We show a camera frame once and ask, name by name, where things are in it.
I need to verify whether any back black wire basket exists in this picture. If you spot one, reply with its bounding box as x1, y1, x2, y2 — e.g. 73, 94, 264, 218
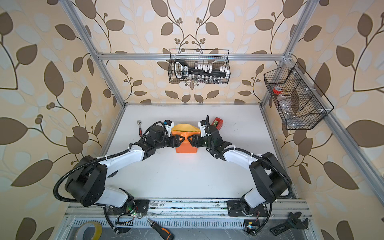
168, 48, 231, 85

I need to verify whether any red tape dispenser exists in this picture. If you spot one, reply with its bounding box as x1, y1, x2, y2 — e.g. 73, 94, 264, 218
212, 117, 224, 131

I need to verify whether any right black wire basket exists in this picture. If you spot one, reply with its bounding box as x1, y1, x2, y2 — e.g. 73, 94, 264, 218
264, 62, 334, 130

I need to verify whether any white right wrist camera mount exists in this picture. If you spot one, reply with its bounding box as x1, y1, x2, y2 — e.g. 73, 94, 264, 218
198, 120, 209, 138

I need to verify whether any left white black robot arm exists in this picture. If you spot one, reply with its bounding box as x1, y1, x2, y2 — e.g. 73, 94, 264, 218
53, 120, 187, 234

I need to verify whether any red cap plastic bottle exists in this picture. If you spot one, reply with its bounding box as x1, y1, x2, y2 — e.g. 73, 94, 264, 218
273, 86, 295, 118

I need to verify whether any orange black screwdriver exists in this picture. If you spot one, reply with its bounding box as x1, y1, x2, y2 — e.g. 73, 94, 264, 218
147, 219, 175, 240

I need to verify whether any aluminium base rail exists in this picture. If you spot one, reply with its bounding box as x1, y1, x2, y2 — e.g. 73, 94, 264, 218
63, 197, 313, 219

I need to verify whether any red handled ratchet wrench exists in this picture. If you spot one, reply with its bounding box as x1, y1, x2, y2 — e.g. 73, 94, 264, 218
137, 120, 143, 137

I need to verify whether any yellowish packing tape roll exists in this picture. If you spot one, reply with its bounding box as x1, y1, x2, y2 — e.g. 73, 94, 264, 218
74, 221, 103, 240

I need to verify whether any black wire basket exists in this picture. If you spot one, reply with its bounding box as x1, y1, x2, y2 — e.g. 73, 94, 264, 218
264, 62, 334, 130
168, 48, 231, 85

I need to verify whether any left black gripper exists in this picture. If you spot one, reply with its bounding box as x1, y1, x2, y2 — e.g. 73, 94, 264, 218
154, 132, 186, 150

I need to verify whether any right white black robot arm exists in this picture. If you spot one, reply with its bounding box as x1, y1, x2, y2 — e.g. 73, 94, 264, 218
187, 116, 294, 235

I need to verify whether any black socket set holder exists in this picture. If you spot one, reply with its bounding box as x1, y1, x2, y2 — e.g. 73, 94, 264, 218
173, 60, 231, 80

